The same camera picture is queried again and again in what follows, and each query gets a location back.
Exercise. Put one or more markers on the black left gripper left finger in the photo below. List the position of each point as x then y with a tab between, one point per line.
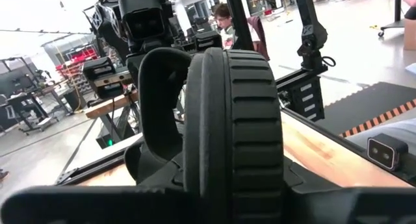
169	175

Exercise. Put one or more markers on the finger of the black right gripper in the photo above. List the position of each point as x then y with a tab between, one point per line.
209	41
102	76

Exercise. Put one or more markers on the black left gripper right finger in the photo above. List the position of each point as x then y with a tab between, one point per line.
295	178

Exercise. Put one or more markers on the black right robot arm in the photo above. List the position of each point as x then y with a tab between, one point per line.
107	22

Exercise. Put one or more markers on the person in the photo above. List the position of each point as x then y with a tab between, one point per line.
411	6
226	26

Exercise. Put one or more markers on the rack of red bins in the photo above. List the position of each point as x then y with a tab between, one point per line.
76	68

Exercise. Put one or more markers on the background wooden table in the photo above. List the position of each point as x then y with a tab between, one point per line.
107	107

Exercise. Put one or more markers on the dark red jacket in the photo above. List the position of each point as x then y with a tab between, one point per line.
260	35

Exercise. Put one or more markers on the black box green light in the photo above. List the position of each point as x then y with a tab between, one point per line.
112	138

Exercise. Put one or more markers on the black floor mat orange stripes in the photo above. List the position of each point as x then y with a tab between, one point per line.
364	104

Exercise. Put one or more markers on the brown cardboard box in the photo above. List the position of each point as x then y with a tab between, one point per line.
410	34

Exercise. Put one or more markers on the black rolling stand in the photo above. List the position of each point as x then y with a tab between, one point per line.
398	9

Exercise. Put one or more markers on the small table-level camera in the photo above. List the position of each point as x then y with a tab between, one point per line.
385	151

